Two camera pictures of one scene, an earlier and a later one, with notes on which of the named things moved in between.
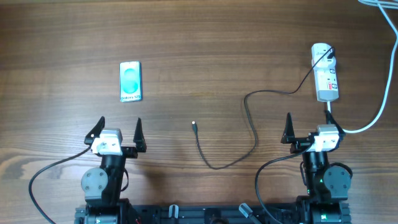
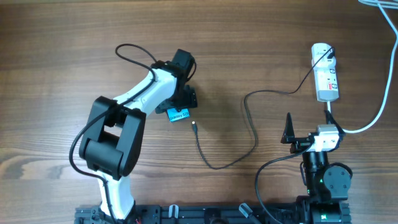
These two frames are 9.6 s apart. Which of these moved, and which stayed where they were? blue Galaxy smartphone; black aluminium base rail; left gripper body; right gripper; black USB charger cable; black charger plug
Moved: left gripper body; blue Galaxy smartphone
Stayed: black USB charger cable; black aluminium base rail; black charger plug; right gripper
